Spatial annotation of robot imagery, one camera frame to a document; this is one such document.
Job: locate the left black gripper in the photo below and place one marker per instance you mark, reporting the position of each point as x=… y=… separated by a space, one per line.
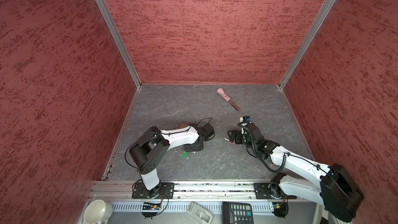
x=187 y=149

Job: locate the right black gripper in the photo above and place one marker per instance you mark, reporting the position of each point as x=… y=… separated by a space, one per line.
x=233 y=132

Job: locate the green key tag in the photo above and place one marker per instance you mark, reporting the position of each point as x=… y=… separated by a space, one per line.
x=184 y=154

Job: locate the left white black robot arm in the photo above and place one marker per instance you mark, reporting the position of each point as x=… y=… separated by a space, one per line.
x=148 y=150

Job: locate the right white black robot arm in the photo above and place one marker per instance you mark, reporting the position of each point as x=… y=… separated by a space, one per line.
x=330 y=186

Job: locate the grey plastic device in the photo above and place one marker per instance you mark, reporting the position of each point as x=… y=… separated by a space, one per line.
x=199 y=214

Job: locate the black calculator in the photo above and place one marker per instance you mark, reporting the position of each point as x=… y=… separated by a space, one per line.
x=237 y=213

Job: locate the white mug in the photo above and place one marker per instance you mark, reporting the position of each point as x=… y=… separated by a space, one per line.
x=98 y=212

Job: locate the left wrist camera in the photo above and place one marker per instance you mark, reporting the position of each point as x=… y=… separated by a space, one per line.
x=209 y=132

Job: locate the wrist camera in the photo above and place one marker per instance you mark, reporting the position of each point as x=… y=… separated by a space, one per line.
x=245 y=120
x=209 y=132

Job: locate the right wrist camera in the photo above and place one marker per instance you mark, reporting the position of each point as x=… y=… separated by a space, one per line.
x=245 y=120

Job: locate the pink handled knife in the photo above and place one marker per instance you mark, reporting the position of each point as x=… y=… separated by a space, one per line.
x=221 y=92

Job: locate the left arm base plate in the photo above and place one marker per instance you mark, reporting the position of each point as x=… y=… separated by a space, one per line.
x=166 y=190

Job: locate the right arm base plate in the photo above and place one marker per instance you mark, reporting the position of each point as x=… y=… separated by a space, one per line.
x=264 y=191

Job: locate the aluminium front rail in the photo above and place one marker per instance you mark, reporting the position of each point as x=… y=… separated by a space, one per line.
x=230 y=190

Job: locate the left aluminium corner post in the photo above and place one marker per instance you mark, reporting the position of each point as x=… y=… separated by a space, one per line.
x=118 y=41

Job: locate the aluminium corner post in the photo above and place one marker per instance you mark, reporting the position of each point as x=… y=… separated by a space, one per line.
x=118 y=41
x=315 y=26

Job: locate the right aluminium corner post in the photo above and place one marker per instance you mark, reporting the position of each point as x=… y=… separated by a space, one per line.
x=315 y=26

